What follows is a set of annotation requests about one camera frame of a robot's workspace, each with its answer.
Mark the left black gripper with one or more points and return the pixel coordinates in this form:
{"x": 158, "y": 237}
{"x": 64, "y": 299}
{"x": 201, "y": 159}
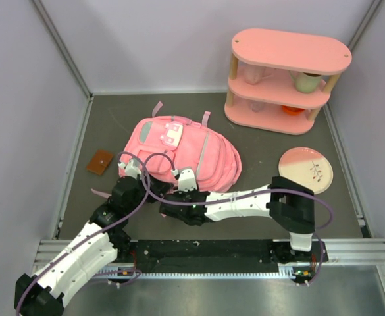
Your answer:
{"x": 159, "y": 187}

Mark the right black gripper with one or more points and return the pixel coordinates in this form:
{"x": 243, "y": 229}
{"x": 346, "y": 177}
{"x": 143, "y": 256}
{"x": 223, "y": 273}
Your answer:
{"x": 181, "y": 195}

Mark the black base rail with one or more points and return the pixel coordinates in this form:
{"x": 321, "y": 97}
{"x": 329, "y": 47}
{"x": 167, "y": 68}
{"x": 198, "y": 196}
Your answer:
{"x": 215, "y": 256}

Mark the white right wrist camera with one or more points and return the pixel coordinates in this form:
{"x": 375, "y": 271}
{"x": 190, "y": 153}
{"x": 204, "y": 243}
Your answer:
{"x": 186, "y": 180}

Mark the pink three-tier shelf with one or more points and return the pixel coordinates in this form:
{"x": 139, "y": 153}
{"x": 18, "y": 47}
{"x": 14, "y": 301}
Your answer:
{"x": 280, "y": 52}

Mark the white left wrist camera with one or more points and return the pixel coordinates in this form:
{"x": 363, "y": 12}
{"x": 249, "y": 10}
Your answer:
{"x": 131, "y": 169}

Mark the pink student backpack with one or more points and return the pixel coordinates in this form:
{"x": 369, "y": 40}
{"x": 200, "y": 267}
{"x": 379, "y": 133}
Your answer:
{"x": 163, "y": 142}

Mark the orange bowl on shelf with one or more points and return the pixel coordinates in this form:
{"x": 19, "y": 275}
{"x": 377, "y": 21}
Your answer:
{"x": 292, "y": 110}

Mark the grey slotted cable duct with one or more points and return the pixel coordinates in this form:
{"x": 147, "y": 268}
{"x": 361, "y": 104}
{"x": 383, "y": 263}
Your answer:
{"x": 287, "y": 271}

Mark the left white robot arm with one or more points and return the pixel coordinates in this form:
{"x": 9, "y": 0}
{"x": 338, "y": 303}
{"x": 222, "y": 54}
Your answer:
{"x": 101, "y": 240}

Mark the clear glass on shelf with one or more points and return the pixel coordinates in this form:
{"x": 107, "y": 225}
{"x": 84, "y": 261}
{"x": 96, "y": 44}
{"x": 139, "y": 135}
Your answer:
{"x": 256, "y": 106}

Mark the green mug on shelf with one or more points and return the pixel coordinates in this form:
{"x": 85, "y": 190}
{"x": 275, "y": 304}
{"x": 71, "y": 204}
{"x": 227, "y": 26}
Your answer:
{"x": 305, "y": 82}

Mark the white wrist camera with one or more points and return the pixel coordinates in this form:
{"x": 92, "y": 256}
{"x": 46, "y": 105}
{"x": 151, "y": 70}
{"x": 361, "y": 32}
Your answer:
{"x": 186, "y": 180}
{"x": 131, "y": 169}

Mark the pink white floral plate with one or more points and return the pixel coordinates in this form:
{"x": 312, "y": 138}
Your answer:
{"x": 307, "y": 167}

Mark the pink cup on shelf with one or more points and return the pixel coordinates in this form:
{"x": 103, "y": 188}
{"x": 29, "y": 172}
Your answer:
{"x": 253, "y": 74}

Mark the brown leather card wallet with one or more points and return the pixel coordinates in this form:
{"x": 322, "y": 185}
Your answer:
{"x": 99, "y": 162}

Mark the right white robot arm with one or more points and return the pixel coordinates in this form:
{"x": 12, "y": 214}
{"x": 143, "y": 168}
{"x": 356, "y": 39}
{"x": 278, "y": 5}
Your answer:
{"x": 289, "y": 204}

